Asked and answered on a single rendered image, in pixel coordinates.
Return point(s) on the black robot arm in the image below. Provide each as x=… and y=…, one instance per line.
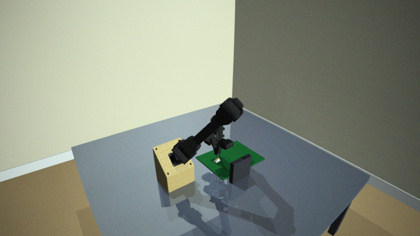
x=184, y=150

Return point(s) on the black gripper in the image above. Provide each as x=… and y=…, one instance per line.
x=222, y=143

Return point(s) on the green circuit board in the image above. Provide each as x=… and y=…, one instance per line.
x=213, y=162

